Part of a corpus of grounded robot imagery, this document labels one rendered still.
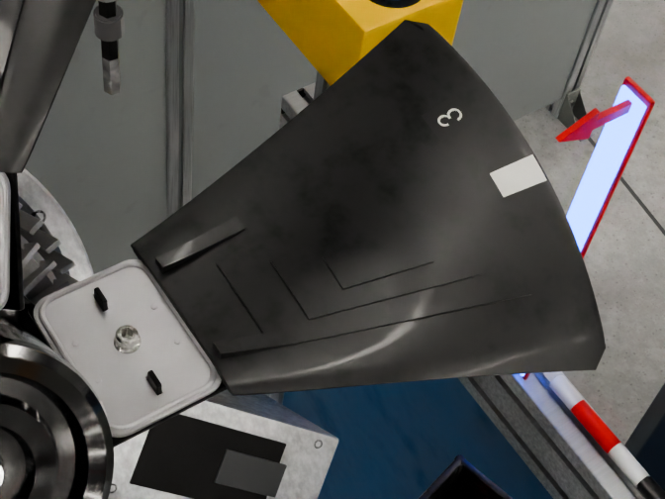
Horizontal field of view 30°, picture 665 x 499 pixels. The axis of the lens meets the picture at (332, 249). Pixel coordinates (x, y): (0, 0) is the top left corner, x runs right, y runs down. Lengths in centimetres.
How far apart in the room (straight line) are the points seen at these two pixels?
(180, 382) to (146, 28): 100
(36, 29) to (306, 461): 36
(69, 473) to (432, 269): 22
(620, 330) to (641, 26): 78
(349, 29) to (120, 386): 43
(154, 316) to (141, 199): 118
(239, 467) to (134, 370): 17
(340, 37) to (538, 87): 136
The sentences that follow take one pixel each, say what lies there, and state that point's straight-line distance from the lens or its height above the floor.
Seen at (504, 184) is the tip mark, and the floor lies 119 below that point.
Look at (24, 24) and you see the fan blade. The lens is 55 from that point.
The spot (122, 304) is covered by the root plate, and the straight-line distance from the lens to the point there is 63.
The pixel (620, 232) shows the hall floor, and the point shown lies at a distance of 228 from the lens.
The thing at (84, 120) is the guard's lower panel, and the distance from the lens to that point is 162.
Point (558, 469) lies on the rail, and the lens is 103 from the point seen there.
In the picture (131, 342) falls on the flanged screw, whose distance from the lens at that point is 61.
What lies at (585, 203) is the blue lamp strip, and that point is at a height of 108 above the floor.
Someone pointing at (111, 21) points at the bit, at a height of 140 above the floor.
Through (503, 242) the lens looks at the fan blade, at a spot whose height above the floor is 118.
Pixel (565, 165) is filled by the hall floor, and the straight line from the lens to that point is 235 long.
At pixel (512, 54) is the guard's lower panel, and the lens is 215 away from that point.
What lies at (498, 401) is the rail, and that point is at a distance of 106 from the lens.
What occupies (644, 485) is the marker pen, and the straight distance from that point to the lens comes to 99.
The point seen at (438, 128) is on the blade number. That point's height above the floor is 120.
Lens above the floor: 171
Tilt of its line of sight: 53 degrees down
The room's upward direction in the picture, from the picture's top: 10 degrees clockwise
